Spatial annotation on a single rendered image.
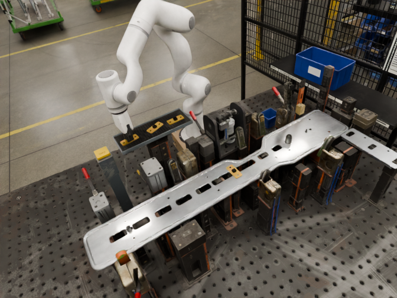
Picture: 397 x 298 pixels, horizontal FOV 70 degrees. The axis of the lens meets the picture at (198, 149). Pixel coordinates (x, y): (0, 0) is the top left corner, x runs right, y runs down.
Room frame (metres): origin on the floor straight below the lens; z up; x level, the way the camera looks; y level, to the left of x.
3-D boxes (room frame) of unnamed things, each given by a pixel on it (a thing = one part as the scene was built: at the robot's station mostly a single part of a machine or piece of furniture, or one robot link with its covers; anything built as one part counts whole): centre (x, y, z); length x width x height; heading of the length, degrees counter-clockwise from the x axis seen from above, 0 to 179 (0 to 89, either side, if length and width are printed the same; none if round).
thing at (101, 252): (0.87, -0.14, 1.00); 1.38 x 0.22 x 0.02; 116
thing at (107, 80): (1.02, 0.31, 1.44); 0.09 x 0.08 x 0.13; 51
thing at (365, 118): (1.09, -0.87, 0.88); 0.08 x 0.08 x 0.36; 26
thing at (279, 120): (1.24, -0.50, 0.88); 0.07 x 0.06 x 0.35; 26
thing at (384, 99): (1.46, -0.87, 1.02); 0.90 x 0.22 x 0.03; 26
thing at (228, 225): (0.84, -0.08, 0.84); 0.17 x 0.06 x 0.29; 26
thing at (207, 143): (1.05, -0.03, 0.89); 0.13 x 0.11 x 0.38; 26
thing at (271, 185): (0.75, -0.28, 0.87); 0.12 x 0.09 x 0.35; 26
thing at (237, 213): (0.90, -0.14, 0.84); 0.13 x 0.05 x 0.29; 26
